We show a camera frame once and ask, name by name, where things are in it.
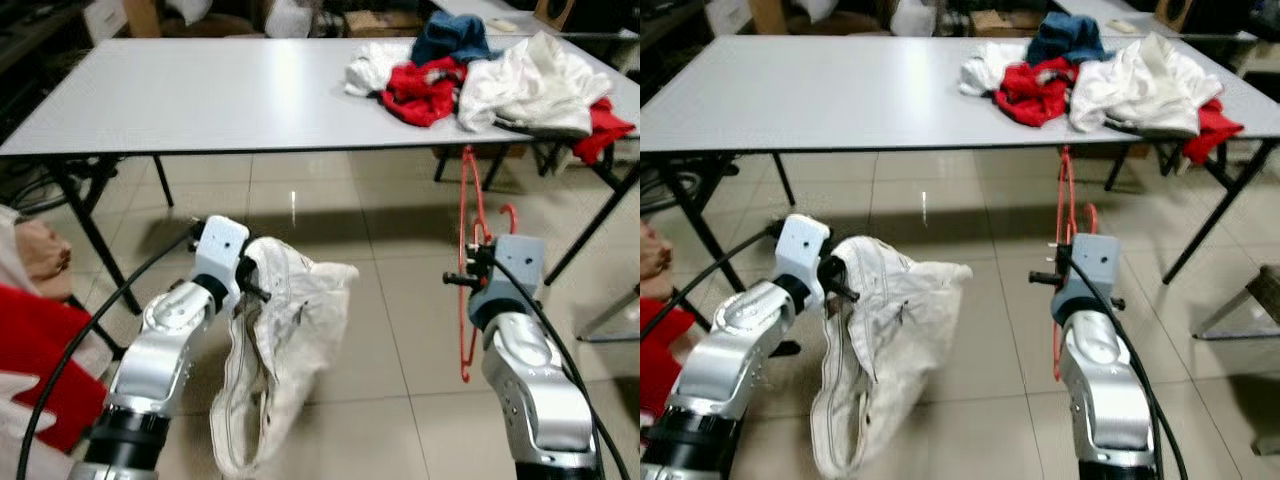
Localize cream white jacket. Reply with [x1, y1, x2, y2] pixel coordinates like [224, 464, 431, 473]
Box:
[208, 237, 361, 479]
[808, 235, 973, 479]
[457, 33, 614, 139]
[1068, 35, 1223, 139]

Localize red plastic hanger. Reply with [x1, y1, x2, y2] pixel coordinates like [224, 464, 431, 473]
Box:
[457, 145, 521, 384]
[1050, 145, 1101, 383]

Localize blue denim jacket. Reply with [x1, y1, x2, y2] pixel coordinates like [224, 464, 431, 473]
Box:
[1025, 12, 1111, 67]
[410, 12, 498, 67]

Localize red garment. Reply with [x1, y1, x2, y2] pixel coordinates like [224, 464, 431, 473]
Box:
[1182, 97, 1246, 166]
[380, 57, 469, 128]
[995, 57, 1081, 128]
[570, 97, 637, 167]

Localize red shirt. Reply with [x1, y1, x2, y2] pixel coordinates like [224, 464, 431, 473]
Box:
[0, 283, 113, 453]
[640, 295, 703, 426]

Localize grey table black legs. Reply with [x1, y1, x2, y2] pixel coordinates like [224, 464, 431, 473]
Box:
[640, 35, 1280, 358]
[0, 35, 641, 358]

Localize small white garment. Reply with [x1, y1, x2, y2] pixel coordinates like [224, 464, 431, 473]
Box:
[344, 40, 419, 99]
[958, 42, 1031, 98]

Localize brown cardboard box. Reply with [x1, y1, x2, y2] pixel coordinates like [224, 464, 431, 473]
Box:
[343, 10, 426, 39]
[968, 10, 1046, 39]

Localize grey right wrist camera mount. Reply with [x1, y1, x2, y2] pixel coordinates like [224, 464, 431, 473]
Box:
[470, 235, 548, 326]
[1052, 235, 1123, 326]

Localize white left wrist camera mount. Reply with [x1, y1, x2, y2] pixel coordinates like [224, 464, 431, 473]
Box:
[773, 213, 833, 291]
[192, 215, 251, 291]

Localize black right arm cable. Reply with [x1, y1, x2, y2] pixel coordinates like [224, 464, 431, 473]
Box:
[1065, 255, 1191, 480]
[490, 255, 633, 480]

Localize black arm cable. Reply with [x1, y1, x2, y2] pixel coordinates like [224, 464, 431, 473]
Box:
[640, 225, 783, 336]
[1065, 255, 1191, 480]
[15, 228, 201, 480]
[490, 255, 633, 480]

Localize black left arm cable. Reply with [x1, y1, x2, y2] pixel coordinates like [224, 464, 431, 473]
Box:
[15, 228, 201, 480]
[640, 225, 783, 336]

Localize grey metal frame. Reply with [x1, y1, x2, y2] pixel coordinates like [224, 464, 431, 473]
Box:
[1193, 263, 1280, 343]
[575, 285, 641, 346]

